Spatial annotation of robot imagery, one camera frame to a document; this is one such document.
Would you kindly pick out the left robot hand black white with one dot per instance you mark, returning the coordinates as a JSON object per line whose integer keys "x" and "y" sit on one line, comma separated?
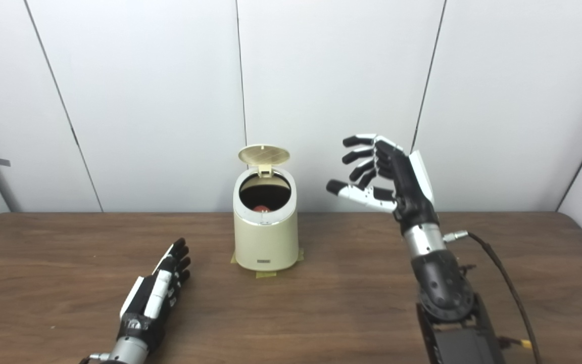
{"x": 149, "y": 298}

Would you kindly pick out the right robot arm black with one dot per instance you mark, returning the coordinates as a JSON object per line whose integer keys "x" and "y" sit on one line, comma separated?
{"x": 442, "y": 288}

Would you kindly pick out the cream-colored bin body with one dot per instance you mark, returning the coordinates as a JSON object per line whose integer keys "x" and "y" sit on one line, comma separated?
{"x": 265, "y": 245}

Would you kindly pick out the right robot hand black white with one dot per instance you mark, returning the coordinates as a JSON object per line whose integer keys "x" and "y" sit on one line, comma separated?
{"x": 407, "y": 187}

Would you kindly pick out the red apple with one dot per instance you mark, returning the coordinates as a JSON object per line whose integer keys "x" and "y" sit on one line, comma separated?
{"x": 261, "y": 208}

